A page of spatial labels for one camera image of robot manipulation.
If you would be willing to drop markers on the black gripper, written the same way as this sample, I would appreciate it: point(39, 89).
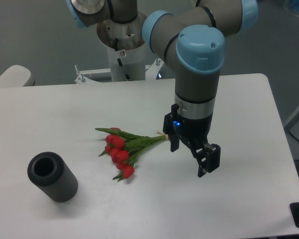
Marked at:
point(193, 133)

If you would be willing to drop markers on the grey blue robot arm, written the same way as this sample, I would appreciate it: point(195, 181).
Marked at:
point(191, 44)

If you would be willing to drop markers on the red tulip bouquet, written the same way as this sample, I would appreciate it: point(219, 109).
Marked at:
point(125, 148)

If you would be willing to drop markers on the black ribbed cylindrical vase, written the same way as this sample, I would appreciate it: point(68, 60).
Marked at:
point(50, 173)

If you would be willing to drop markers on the white chair back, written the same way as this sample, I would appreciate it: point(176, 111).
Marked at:
point(16, 76)

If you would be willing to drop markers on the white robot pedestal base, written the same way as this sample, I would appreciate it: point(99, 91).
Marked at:
point(126, 52)

